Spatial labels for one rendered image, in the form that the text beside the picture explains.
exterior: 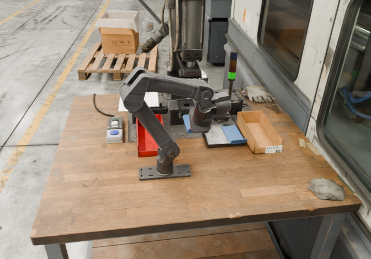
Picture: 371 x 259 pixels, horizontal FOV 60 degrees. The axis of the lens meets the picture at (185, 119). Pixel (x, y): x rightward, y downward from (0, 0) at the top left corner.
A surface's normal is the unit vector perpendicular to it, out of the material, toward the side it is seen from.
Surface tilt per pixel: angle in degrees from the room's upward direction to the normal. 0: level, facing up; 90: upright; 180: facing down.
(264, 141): 0
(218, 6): 90
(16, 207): 0
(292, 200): 0
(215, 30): 90
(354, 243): 33
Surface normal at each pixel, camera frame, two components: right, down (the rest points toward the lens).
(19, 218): 0.03, -0.86
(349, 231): -0.53, -0.71
